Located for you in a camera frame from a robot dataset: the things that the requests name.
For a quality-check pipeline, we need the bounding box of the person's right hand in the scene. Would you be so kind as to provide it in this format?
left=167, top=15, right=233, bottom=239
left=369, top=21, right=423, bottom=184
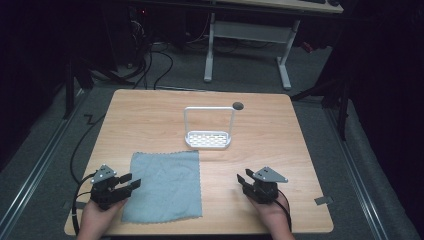
left=247, top=192, right=292, bottom=235

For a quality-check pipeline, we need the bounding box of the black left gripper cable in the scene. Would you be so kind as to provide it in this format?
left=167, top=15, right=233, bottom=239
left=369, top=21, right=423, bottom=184
left=71, top=172, right=98, bottom=236

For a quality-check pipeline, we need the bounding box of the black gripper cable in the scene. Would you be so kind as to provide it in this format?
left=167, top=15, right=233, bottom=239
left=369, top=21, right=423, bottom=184
left=275, top=188, right=293, bottom=233
left=71, top=172, right=98, bottom=236

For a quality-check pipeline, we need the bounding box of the person's left hand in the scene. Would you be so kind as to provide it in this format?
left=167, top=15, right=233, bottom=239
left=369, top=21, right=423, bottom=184
left=79, top=198, right=128, bottom=236

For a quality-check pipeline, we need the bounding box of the black metal stand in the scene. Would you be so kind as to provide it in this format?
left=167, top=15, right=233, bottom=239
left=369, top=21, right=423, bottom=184
left=61, top=49, right=134, bottom=121
left=289, top=74, right=356, bottom=142

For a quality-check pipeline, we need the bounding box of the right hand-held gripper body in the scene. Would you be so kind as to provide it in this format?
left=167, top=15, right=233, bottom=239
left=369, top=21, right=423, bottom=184
left=242, top=166, right=290, bottom=205

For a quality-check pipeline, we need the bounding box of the desk with white legs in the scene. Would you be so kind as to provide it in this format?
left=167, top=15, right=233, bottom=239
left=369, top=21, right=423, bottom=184
left=202, top=0, right=345, bottom=91

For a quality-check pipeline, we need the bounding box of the grey tape piece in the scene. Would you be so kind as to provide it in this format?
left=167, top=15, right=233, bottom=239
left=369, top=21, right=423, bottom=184
left=313, top=195, right=335, bottom=207
left=63, top=200, right=88, bottom=211

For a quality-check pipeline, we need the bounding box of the white rack with tall handle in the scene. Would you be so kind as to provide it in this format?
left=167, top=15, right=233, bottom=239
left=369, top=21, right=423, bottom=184
left=183, top=105, right=236, bottom=151

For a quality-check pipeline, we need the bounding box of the grey-blue cloth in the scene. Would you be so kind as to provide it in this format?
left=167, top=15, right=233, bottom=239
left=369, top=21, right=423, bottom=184
left=120, top=149, right=204, bottom=225

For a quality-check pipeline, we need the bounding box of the small red object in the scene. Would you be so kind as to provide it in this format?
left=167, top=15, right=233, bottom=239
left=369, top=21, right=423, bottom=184
left=300, top=41, right=315, bottom=55

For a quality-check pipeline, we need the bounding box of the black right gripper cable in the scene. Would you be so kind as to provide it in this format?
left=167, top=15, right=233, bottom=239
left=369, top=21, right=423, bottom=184
left=275, top=188, right=293, bottom=233

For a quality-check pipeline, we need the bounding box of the black cable on floor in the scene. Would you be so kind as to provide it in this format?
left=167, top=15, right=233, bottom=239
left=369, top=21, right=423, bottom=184
left=69, top=113, right=107, bottom=185

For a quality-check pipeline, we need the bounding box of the metal floor rail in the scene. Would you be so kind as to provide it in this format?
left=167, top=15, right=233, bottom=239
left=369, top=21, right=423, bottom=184
left=0, top=89, right=86, bottom=236
left=323, top=106, right=390, bottom=240

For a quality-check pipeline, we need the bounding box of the bundle of black cables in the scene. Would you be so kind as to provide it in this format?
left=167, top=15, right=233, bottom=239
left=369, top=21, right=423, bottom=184
left=124, top=9, right=175, bottom=91

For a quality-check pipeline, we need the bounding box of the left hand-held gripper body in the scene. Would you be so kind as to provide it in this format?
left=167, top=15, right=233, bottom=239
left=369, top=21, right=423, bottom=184
left=89, top=163, right=130, bottom=211

